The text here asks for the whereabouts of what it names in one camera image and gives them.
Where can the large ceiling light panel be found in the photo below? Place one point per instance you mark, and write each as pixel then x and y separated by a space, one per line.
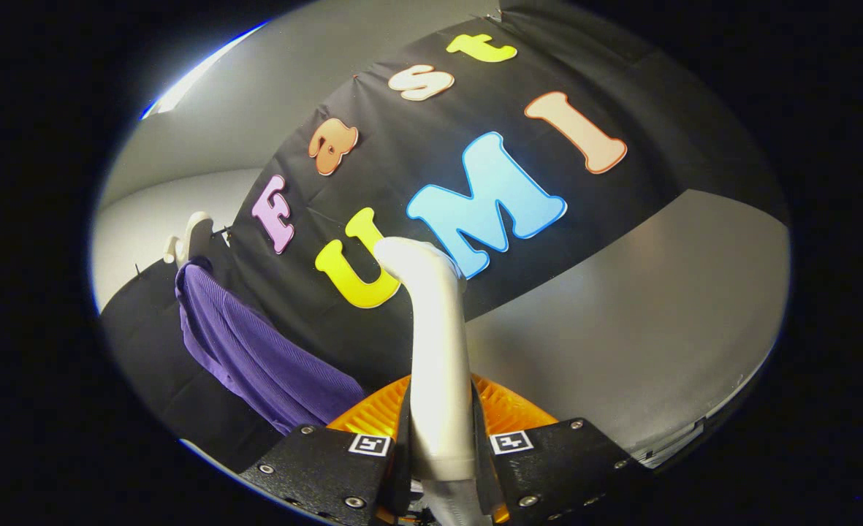
pixel 190 77

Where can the cream plastic clothes hanger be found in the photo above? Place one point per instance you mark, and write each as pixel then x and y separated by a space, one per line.
pixel 194 234

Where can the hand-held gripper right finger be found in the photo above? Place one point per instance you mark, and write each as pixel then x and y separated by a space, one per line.
pixel 484 467

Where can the white garment steamer head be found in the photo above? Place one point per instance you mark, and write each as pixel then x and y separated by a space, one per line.
pixel 438 351

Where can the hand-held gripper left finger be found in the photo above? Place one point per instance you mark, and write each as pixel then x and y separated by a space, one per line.
pixel 400 467

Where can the grey cabinet with dark top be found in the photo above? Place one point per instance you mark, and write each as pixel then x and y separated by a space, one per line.
pixel 643 314

